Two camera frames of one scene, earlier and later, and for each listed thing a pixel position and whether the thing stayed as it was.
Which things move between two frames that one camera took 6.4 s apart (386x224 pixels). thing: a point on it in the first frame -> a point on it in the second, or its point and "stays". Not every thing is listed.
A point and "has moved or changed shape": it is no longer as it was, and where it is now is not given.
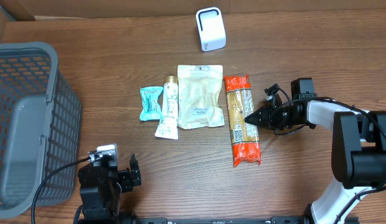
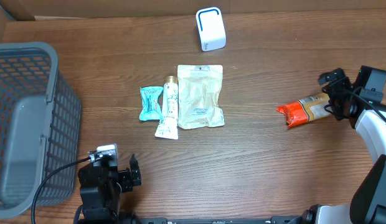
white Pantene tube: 168,126 stays
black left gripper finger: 135,173 stays
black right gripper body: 273,116 -> 337,92
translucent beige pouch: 199,89 stays
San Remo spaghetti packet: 245,138 has moved or changed shape
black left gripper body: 125,175 stays
